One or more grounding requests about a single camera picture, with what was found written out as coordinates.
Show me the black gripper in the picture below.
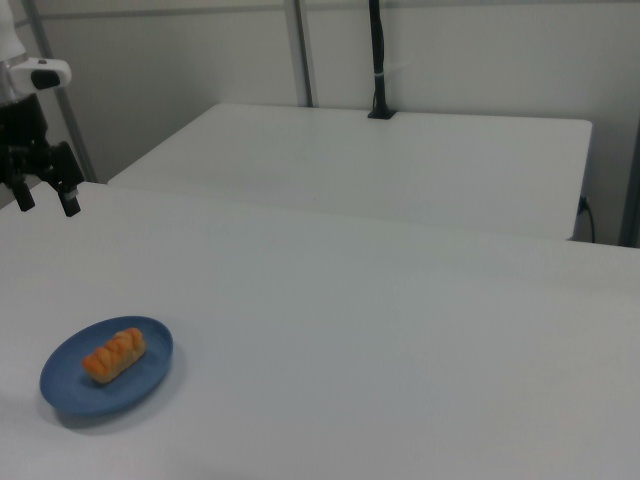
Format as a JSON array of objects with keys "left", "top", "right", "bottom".
[{"left": 0, "top": 91, "right": 85, "bottom": 218}]

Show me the orange glazed bread roll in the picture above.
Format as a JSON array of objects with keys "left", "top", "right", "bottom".
[{"left": 81, "top": 327, "right": 148, "bottom": 385}]

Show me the blue round plate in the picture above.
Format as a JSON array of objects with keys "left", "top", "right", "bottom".
[{"left": 39, "top": 314, "right": 175, "bottom": 417}]

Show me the white side table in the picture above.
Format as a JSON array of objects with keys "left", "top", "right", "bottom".
[{"left": 106, "top": 102, "right": 594, "bottom": 243}]

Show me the upright grey metal frame post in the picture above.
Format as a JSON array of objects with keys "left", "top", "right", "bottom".
[{"left": 283, "top": 0, "right": 318, "bottom": 108}]

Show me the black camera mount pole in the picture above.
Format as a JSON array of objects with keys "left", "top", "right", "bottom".
[{"left": 366, "top": 0, "right": 398, "bottom": 122}]

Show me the black power cable with plug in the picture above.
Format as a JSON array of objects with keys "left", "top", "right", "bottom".
[{"left": 578, "top": 196, "right": 597, "bottom": 244}]

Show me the dark grey frame post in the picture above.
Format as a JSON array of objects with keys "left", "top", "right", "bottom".
[{"left": 618, "top": 133, "right": 640, "bottom": 249}]

